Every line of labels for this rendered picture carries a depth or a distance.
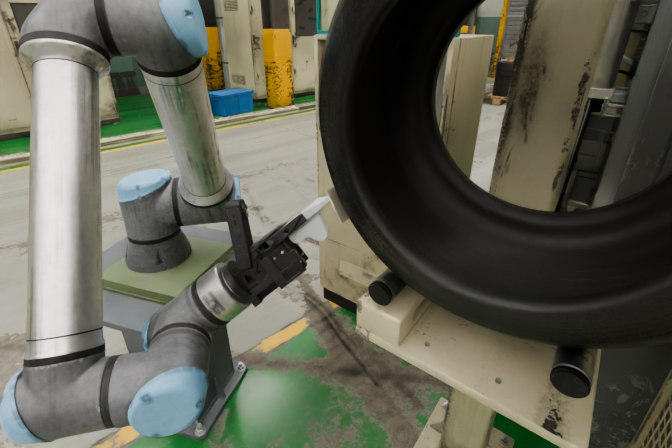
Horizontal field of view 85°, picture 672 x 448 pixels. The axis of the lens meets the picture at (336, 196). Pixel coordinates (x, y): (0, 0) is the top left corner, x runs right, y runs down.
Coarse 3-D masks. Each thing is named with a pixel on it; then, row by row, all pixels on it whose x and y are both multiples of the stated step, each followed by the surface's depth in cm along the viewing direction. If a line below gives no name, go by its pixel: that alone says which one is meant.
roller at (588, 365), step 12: (564, 348) 50; (576, 348) 49; (564, 360) 48; (576, 360) 47; (588, 360) 48; (552, 372) 48; (564, 372) 46; (576, 372) 46; (588, 372) 46; (552, 384) 48; (564, 384) 47; (576, 384) 46; (588, 384) 45; (576, 396) 46
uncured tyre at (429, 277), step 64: (384, 0) 43; (448, 0) 65; (384, 64) 70; (320, 128) 57; (384, 128) 75; (384, 192) 71; (448, 192) 78; (640, 192) 60; (384, 256) 57; (448, 256) 68; (512, 256) 70; (576, 256) 64; (640, 256) 57; (512, 320) 47; (576, 320) 42; (640, 320) 38
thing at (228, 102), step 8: (232, 88) 599; (240, 88) 599; (216, 96) 551; (224, 96) 543; (232, 96) 556; (240, 96) 569; (248, 96) 581; (216, 104) 558; (224, 104) 549; (232, 104) 561; (240, 104) 573; (248, 104) 586; (216, 112) 564; (224, 112) 553; (232, 112) 564; (240, 112) 576
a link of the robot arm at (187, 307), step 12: (192, 288) 60; (180, 300) 60; (192, 300) 59; (156, 312) 62; (168, 312) 59; (180, 312) 59; (192, 312) 58; (204, 312) 58; (156, 324) 59; (168, 324) 56; (204, 324) 59; (216, 324) 60; (144, 336) 59; (144, 348) 59
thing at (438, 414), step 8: (440, 400) 140; (440, 408) 137; (432, 416) 134; (440, 416) 134; (424, 432) 129; (432, 432) 129; (496, 432) 129; (424, 440) 127; (432, 440) 127; (496, 440) 127; (504, 440) 125; (512, 440) 127
